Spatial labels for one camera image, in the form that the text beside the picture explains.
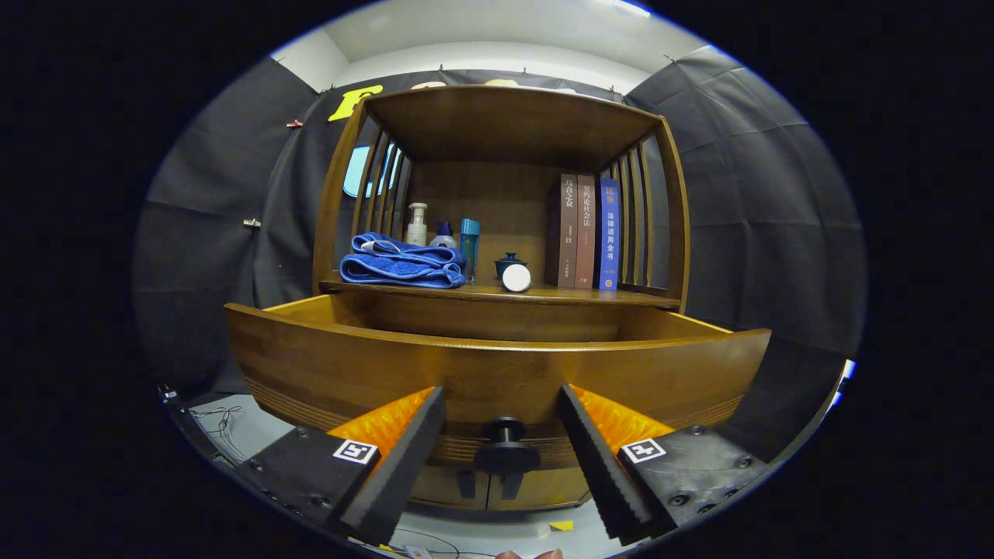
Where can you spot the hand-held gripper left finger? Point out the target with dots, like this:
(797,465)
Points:
(404,466)

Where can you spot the wooden cabinet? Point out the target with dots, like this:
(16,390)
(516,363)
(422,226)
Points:
(505,124)

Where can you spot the wooden drawer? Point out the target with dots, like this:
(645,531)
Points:
(466,365)

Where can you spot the teal transparent bottle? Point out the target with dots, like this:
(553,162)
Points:
(469,248)

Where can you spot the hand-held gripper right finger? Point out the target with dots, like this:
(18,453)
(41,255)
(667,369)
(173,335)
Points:
(598,466)

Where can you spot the blue folded towel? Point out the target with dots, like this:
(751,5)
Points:
(396,268)

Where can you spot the reddish brown book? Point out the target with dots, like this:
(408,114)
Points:
(585,241)

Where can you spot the yellow tape piece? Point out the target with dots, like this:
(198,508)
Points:
(561,526)

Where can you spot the black backdrop cloth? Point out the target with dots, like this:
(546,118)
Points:
(761,194)

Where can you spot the white blue-capped lotion bottle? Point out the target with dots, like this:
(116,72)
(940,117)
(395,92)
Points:
(444,239)

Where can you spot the white pump bottle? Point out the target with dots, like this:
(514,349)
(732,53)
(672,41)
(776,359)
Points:
(417,233)

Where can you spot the wooden cabinet door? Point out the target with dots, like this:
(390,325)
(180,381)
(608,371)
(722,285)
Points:
(551,489)
(443,491)

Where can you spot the wooden countertop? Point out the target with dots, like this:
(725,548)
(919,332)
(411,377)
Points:
(543,293)

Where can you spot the white cosmetic tube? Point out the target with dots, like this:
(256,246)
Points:
(516,278)

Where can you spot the blue book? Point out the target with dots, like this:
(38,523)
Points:
(609,241)

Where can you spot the blue lidded bowl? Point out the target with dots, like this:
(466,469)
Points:
(509,262)

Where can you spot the dark brown book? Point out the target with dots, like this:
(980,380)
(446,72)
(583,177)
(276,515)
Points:
(567,233)

